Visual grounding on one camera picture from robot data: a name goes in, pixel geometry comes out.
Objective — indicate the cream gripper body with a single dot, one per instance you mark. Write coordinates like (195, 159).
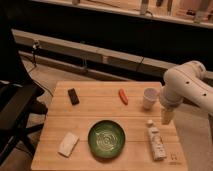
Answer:
(166, 116)

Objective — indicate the black eraser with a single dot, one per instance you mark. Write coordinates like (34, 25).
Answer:
(73, 96)

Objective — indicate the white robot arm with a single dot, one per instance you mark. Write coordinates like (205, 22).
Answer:
(185, 81)

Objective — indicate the white sponge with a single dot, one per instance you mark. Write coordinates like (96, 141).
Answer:
(67, 144)

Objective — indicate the white paper cup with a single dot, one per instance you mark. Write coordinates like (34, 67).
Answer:
(150, 97)

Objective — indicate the orange carrot toy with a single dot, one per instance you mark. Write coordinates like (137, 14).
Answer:
(123, 96)

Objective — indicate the green ceramic bowl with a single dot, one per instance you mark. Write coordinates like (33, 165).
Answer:
(106, 139)

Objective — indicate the wooden table board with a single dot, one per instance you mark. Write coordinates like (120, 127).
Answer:
(100, 101)

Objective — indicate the black office chair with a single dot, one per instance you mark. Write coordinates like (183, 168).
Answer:
(18, 95)

